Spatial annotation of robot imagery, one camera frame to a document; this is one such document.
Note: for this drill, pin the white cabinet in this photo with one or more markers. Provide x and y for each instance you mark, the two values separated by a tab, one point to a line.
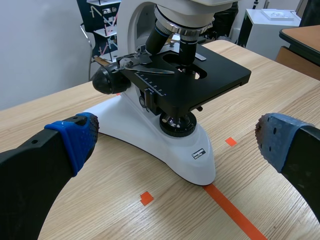
265	25

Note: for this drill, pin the brown desk with black edge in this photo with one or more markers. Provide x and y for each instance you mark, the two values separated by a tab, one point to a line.
300	47

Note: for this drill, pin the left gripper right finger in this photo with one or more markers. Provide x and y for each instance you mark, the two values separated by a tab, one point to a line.
298	155

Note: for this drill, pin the white and black microscope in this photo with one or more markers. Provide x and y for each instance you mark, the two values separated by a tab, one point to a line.
172	82

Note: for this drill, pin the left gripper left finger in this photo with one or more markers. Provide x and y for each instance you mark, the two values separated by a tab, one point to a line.
37	172

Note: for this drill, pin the dark blue chair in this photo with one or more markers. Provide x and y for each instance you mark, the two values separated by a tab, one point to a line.
96	30

